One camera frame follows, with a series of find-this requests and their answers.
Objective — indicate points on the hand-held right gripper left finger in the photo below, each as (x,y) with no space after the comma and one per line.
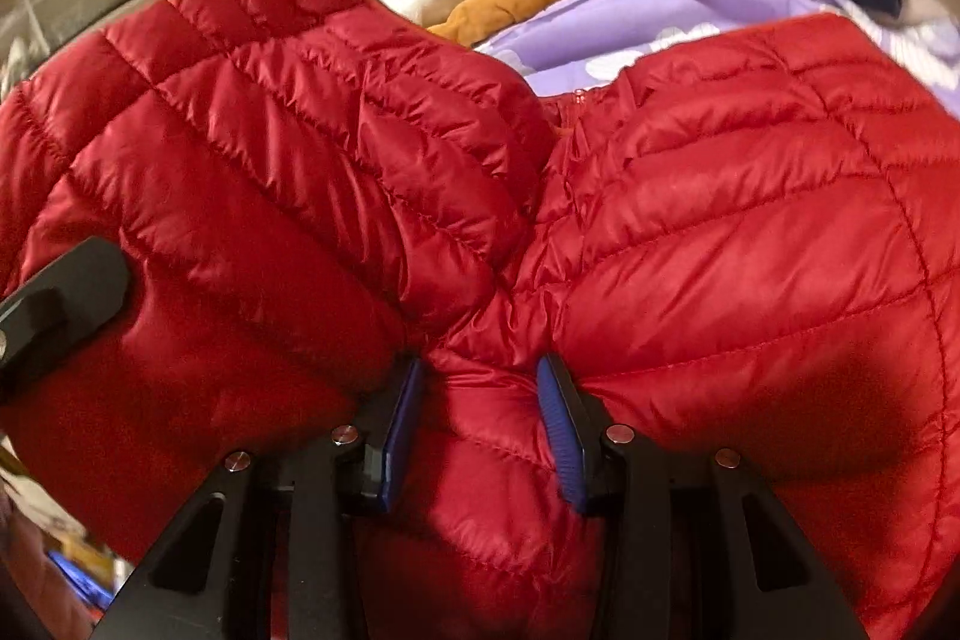
(401,430)

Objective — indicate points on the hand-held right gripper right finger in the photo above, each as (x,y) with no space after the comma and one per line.
(559,430)

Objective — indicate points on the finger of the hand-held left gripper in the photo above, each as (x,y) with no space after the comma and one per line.
(67,302)

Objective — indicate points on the red down jacket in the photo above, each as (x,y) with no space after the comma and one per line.
(300,160)

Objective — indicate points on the purple floral bedsheet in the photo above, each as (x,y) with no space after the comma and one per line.
(675,3)

